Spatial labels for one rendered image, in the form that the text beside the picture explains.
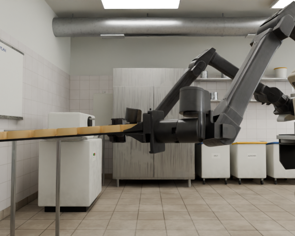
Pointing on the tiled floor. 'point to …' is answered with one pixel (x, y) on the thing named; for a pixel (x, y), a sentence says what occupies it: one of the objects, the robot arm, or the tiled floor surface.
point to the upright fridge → (178, 171)
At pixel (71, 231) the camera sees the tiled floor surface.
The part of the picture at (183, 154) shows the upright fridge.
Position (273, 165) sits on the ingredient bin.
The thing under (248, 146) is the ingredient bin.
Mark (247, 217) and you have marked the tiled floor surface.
